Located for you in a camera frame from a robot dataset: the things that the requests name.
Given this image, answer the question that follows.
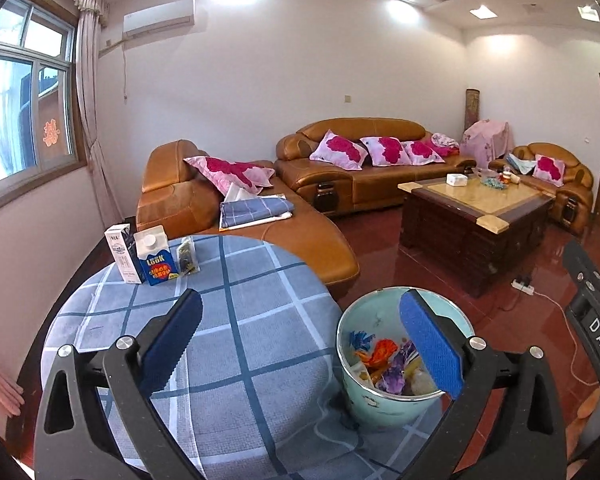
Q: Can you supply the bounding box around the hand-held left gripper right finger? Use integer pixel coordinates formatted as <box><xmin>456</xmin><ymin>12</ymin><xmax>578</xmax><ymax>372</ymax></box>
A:
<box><xmin>399</xmin><ymin>290</ymin><xmax>567</xmax><ymax>480</ymax></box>

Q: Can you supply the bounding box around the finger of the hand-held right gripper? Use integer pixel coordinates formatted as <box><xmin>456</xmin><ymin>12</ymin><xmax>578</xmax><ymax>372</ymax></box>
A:
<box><xmin>562</xmin><ymin>240</ymin><xmax>600</xmax><ymax>311</ymax></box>

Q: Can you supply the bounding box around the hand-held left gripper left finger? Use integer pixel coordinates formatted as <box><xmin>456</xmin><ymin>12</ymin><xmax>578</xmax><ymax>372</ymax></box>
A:
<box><xmin>34</xmin><ymin>288</ymin><xmax>203</xmax><ymax>480</ymax></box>

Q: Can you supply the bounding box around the light teal metal bin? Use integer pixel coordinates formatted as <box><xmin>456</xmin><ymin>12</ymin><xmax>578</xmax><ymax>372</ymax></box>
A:
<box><xmin>336</xmin><ymin>286</ymin><xmax>476</xmax><ymax>431</ymax></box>

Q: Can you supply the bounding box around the person's right hand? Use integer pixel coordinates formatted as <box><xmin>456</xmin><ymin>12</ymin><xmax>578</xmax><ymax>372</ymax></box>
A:
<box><xmin>567</xmin><ymin>392</ymin><xmax>600</xmax><ymax>463</ymax></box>

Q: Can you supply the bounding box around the purple wrapper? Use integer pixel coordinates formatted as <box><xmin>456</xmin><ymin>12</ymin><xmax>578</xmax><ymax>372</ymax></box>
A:
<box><xmin>375</xmin><ymin>342</ymin><xmax>423</xmax><ymax>393</ymax></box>

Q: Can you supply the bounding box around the orange striped wrapper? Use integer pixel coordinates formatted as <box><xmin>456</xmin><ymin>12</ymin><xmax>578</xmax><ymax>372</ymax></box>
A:
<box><xmin>367</xmin><ymin>339</ymin><xmax>400</xmax><ymax>367</ymax></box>

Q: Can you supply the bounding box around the blue plaid tablecloth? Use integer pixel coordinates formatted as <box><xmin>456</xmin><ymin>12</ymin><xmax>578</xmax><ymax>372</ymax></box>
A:
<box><xmin>40</xmin><ymin>234</ymin><xmax>451</xmax><ymax>480</ymax></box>

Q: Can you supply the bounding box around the blue wrapper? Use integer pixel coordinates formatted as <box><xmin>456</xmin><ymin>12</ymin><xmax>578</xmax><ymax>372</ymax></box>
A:
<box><xmin>349</xmin><ymin>329</ymin><xmax>376</xmax><ymax>351</ymax></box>

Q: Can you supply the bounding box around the blue milk carton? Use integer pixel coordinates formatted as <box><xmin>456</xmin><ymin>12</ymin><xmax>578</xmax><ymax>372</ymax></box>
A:
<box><xmin>133</xmin><ymin>227</ymin><xmax>178</xmax><ymax>287</ymax></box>

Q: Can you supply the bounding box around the small clear snack packet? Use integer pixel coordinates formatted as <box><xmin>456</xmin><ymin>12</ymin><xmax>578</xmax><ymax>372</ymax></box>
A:
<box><xmin>176</xmin><ymin>236</ymin><xmax>201</xmax><ymax>276</ymax></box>

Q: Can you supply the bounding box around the brown leather armchair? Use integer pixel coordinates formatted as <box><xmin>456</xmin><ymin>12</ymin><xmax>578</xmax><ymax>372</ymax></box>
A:
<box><xmin>489</xmin><ymin>142</ymin><xmax>595</xmax><ymax>235</ymax></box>

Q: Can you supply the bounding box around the white milk carton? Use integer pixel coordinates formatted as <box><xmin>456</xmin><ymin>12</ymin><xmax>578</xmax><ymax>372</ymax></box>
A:
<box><xmin>104</xmin><ymin>223</ymin><xmax>143</xmax><ymax>285</ymax></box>

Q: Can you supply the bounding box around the dark wooden coffee table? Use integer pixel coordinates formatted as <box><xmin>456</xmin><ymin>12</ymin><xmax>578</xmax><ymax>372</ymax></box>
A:
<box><xmin>397</xmin><ymin>176</ymin><xmax>556</xmax><ymax>298</ymax></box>

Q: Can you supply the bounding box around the pink floral pillow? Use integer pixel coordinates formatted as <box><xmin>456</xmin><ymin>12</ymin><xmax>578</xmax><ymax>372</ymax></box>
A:
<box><xmin>359</xmin><ymin>136</ymin><xmax>413</xmax><ymax>167</ymax></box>
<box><xmin>309</xmin><ymin>130</ymin><xmax>368</xmax><ymax>170</ymax></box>
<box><xmin>532</xmin><ymin>154</ymin><xmax>566</xmax><ymax>182</ymax></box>
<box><xmin>401</xmin><ymin>140</ymin><xmax>447</xmax><ymax>166</ymax></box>
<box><xmin>183</xmin><ymin>156</ymin><xmax>276</xmax><ymax>196</ymax></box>

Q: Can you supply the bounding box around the light blue cloth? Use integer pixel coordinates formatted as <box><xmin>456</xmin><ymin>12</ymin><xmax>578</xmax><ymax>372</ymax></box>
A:
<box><xmin>506</xmin><ymin>153</ymin><xmax>537</xmax><ymax>176</ymax></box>

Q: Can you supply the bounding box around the brown leather chaise sofa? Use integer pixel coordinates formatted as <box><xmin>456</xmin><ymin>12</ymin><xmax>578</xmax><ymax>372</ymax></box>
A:
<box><xmin>136</xmin><ymin>140</ymin><xmax>361</xmax><ymax>301</ymax></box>

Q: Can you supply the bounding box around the folded blue plaid sheet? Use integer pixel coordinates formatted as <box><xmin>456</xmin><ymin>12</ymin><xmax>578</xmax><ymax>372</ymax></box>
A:
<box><xmin>219</xmin><ymin>196</ymin><xmax>295</xmax><ymax>231</ymax></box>

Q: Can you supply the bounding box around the brown leather three-seat sofa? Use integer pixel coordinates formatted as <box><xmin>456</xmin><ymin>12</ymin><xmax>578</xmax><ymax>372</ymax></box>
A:
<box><xmin>275</xmin><ymin>117</ymin><xmax>478</xmax><ymax>217</ymax></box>

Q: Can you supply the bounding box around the pink cloth cover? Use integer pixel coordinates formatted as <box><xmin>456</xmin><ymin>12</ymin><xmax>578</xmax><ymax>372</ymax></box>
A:
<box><xmin>461</xmin><ymin>120</ymin><xmax>513</xmax><ymax>163</ymax></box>

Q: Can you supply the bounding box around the pink curtain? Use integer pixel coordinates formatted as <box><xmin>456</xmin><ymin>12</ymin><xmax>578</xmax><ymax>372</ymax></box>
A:
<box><xmin>0</xmin><ymin>350</ymin><xmax>26</xmax><ymax>418</ymax></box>

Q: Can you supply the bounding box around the pink floral cloth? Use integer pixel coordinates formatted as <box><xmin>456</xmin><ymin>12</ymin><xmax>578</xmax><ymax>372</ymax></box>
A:
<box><xmin>431</xmin><ymin>132</ymin><xmax>461</xmax><ymax>157</ymax></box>

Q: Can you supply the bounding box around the rolled bamboo mat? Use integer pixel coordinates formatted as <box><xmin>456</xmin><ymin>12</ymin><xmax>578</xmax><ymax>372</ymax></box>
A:
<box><xmin>464</xmin><ymin>88</ymin><xmax>481</xmax><ymax>133</ymax></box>

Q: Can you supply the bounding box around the beige curtain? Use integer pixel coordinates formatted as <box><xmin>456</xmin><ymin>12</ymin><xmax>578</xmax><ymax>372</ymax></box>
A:
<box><xmin>22</xmin><ymin>0</ymin><xmax>131</xmax><ymax>233</ymax></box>

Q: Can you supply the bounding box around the window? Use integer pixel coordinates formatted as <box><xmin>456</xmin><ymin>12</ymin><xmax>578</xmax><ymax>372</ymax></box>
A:
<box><xmin>0</xmin><ymin>0</ymin><xmax>88</xmax><ymax>221</ymax></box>

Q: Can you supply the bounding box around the white air conditioner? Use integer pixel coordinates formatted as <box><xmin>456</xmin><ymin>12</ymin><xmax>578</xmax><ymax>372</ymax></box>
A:
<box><xmin>122</xmin><ymin>0</ymin><xmax>197</xmax><ymax>38</ymax></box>

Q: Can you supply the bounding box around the white cable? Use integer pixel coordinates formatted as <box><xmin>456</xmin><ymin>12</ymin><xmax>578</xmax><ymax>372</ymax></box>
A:
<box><xmin>532</xmin><ymin>287</ymin><xmax>600</xmax><ymax>387</ymax></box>

